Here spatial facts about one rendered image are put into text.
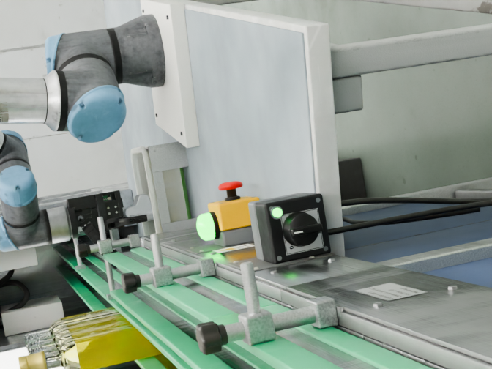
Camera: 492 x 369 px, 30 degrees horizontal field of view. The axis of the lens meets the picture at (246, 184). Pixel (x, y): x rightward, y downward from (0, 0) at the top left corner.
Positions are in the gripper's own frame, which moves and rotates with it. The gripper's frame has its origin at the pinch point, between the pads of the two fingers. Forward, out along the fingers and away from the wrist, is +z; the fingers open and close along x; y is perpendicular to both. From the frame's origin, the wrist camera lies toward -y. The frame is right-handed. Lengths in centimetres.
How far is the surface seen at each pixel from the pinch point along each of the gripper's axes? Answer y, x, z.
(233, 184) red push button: 5, -59, 2
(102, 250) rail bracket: -4.1, -15.1, -15.7
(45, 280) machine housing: -20, 141, -21
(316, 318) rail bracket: -8, -121, -9
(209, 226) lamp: -1, -59, -3
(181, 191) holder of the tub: 4.6, -10.9, 3.2
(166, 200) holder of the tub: 3.3, -11.1, -0.4
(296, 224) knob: -1, -91, 0
